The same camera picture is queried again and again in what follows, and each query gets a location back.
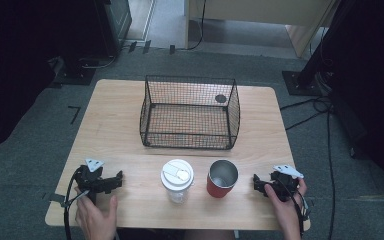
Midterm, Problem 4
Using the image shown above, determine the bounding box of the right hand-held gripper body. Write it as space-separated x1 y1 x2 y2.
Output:
268 164 305 203

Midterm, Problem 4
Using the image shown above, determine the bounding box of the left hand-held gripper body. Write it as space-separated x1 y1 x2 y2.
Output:
74 158 109 205

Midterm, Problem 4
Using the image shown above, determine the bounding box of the red steel tumbler cup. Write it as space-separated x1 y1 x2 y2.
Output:
206 159 240 199

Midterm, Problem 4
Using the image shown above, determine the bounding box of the clear cup with white lid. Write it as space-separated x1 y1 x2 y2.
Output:
160 158 195 204

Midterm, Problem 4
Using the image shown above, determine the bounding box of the black wire basket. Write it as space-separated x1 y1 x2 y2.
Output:
139 74 241 151

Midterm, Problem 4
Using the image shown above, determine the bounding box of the person's right hand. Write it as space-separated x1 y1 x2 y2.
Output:
264 178 309 240

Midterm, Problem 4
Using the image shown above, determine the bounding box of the person's left hand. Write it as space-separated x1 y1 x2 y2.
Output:
75 194 119 240

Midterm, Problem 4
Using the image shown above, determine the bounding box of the grey tape piece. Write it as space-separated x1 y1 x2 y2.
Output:
48 192 68 205

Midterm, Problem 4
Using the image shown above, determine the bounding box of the angled black floor tape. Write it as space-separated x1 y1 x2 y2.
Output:
68 105 82 125

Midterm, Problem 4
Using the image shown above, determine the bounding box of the dark curtain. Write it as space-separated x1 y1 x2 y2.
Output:
323 0 384 208
0 0 98 158

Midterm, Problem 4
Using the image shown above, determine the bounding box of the dark cabinet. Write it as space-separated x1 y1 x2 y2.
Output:
93 0 133 58

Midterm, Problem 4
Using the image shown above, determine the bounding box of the light wooden furniture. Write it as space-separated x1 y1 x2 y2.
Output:
184 0 343 58

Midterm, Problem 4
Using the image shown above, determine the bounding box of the left hand-held gripper cable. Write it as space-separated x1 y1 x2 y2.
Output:
63 166 91 240

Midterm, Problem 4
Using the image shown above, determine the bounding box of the hand-held gripper cable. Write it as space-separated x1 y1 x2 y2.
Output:
278 179 312 238
63 166 91 240

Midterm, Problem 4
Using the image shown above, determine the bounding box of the right hand-held gripper cable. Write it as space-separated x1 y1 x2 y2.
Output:
278 179 312 238

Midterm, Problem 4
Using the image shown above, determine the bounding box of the long black floor cable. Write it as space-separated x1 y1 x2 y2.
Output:
325 99 336 240

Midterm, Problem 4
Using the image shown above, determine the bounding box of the black stand with post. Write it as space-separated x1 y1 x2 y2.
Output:
282 0 358 97

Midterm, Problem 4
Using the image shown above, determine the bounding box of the black stand base plate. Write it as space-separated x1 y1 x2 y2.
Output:
48 56 98 88

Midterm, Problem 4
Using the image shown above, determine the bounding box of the grey floor cable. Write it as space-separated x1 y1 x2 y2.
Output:
79 49 121 70

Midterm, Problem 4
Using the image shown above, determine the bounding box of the hanging black cable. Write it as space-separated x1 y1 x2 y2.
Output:
176 0 208 52

